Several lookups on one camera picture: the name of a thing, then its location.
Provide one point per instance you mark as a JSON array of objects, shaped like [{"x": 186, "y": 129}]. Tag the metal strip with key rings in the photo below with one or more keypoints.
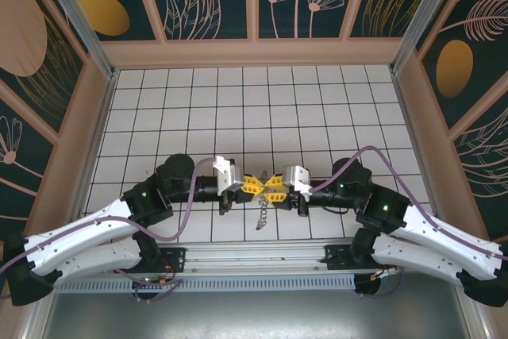
[{"x": 262, "y": 220}]

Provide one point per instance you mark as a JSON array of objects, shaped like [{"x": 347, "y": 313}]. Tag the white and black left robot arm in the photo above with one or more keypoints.
[{"x": 79, "y": 232}]

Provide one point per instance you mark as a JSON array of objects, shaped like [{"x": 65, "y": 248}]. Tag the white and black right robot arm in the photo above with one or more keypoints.
[{"x": 428, "y": 257}]

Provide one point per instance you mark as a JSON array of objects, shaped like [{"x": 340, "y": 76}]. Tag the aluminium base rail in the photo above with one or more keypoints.
[{"x": 254, "y": 253}]

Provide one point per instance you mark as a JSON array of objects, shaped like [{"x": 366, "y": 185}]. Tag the aluminium table side rail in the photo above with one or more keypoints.
[
  {"x": 97, "y": 148},
  {"x": 416, "y": 148}
]

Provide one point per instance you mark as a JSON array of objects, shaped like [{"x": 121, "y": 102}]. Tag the aluminium corner post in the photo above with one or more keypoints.
[
  {"x": 79, "y": 25},
  {"x": 420, "y": 21}
]

